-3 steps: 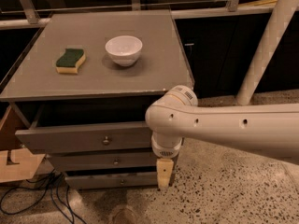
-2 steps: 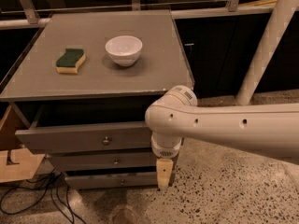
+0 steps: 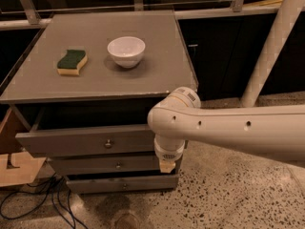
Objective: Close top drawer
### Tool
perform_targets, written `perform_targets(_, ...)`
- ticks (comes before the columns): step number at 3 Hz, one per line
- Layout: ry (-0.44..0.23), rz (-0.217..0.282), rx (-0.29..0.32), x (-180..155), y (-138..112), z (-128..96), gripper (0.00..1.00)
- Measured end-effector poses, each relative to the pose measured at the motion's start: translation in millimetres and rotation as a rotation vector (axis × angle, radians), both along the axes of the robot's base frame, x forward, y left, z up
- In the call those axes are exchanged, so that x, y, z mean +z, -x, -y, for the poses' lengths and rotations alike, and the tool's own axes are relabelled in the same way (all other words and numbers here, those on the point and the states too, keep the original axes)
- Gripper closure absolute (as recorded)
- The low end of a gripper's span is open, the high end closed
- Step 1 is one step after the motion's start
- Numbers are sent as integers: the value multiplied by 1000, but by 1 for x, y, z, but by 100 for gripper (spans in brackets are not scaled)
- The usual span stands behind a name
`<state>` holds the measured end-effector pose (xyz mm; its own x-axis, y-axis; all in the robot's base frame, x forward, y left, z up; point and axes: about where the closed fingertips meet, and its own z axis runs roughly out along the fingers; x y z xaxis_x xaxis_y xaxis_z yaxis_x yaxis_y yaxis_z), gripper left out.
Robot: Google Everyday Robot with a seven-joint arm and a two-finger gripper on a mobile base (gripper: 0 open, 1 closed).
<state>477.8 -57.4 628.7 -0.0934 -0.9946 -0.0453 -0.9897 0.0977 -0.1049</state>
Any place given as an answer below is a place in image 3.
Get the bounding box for grey drawer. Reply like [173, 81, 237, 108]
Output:
[16, 110, 154, 157]
[49, 155, 160, 176]
[66, 175, 178, 194]

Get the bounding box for grey top drawer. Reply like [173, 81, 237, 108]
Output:
[16, 110, 154, 157]

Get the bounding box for grey bottom drawer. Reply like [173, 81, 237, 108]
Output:
[66, 175, 178, 194]

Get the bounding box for grey wooden drawer cabinet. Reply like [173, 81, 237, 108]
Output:
[1, 10, 198, 182]

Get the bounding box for round metal drawer knob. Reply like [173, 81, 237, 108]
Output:
[104, 139, 113, 149]

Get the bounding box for white diagonal support pole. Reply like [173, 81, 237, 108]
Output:
[241, 0, 305, 108]

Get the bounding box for grey middle drawer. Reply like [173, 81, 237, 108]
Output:
[49, 155, 160, 176]

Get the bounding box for round floor drain cover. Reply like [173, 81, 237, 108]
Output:
[113, 212, 140, 229]

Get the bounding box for black floor cables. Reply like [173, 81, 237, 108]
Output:
[0, 175, 90, 229]

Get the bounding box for metal railing with glass panels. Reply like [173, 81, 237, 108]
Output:
[0, 0, 283, 31]

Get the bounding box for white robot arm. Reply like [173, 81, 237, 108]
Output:
[148, 87, 305, 173]

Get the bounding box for green and yellow sponge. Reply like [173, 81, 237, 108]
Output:
[57, 50, 88, 76]

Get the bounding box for white ceramic bowl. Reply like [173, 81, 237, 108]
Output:
[107, 36, 146, 69]

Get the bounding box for brown cardboard box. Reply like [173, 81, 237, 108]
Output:
[0, 109, 46, 187]

